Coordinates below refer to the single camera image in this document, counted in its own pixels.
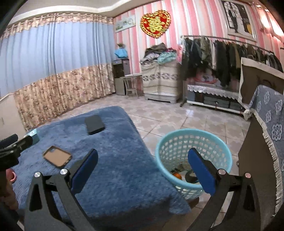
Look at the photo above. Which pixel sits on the light blue tissue box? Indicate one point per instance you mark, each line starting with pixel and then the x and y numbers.
pixel 34 135

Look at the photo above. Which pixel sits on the blue and floral curtain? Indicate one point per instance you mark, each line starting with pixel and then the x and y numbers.
pixel 57 62

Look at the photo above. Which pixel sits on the brown phone case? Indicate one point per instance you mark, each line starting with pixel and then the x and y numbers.
pixel 57 156

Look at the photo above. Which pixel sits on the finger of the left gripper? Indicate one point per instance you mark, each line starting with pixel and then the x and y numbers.
pixel 11 149

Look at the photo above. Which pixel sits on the dark water dispenser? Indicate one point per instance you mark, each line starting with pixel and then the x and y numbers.
pixel 121 68

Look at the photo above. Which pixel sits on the blue wrapped potted plant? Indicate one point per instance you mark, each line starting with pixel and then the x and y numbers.
pixel 121 52

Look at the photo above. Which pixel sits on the beige edged dark panel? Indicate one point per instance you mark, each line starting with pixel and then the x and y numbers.
pixel 253 74

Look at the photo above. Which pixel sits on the red heart wall decoration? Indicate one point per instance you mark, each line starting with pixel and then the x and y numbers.
pixel 155 24

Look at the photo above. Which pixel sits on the clothes rack with clothes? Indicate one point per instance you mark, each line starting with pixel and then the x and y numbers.
pixel 216 59

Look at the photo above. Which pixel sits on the patterned covered cabinet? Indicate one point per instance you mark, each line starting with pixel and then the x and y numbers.
pixel 161 82

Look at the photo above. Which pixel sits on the blue plush table cover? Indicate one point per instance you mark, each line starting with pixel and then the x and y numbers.
pixel 126 190

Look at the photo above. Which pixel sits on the brown sofa side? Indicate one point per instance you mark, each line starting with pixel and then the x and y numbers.
pixel 255 158

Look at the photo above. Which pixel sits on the pile of folded clothes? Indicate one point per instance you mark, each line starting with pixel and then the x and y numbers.
pixel 158 54

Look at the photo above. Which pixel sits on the small metal folding table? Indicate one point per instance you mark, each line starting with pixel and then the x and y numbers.
pixel 133 85

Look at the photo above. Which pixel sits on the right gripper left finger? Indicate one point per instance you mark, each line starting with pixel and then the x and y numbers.
pixel 41 212

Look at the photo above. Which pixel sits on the framed wedding photo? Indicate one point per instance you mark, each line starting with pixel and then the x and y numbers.
pixel 238 20

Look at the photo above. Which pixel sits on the framed landscape picture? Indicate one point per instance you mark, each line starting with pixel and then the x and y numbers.
pixel 125 23

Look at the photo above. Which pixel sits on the orange tangerine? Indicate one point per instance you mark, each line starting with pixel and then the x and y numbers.
pixel 177 175

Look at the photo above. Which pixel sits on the person's left hand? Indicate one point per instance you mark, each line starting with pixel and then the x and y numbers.
pixel 8 196

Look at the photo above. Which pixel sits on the black mesh sleeve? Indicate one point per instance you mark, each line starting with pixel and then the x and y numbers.
pixel 190 177

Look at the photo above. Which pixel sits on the low tv stand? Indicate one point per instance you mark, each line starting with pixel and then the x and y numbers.
pixel 214 98

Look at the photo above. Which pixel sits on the blue floral fringed cover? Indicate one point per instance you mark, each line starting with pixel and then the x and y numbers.
pixel 267 107

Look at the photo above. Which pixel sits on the turquoise plastic laundry basket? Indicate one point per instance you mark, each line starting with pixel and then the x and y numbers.
pixel 185 156

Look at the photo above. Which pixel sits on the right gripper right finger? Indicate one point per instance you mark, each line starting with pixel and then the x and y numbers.
pixel 243 212

